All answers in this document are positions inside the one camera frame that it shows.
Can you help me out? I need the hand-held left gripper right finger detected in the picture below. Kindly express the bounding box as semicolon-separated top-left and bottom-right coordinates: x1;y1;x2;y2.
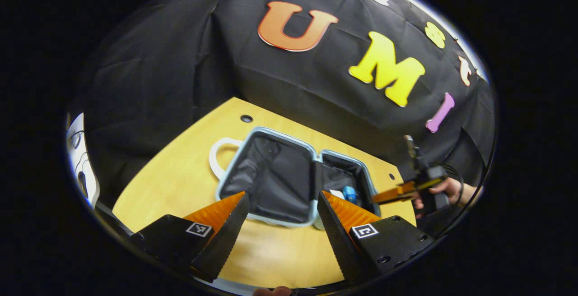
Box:
317;191;435;285

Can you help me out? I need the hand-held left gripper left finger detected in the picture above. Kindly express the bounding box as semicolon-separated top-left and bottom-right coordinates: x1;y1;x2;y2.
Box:
129;192;250;284

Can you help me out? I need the teal bottle with blue cap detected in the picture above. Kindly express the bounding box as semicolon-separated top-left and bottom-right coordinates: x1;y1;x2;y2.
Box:
329;185;360;207

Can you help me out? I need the light blue suitcase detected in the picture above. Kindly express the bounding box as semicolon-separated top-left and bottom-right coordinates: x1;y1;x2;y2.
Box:
209;127;381;230

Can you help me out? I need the black backdrop cloth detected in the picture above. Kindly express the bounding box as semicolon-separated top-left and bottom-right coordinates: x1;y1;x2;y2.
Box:
68;0;497;206

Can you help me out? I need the black cable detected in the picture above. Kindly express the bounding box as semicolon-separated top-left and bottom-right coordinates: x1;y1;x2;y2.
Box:
445;164;466;206

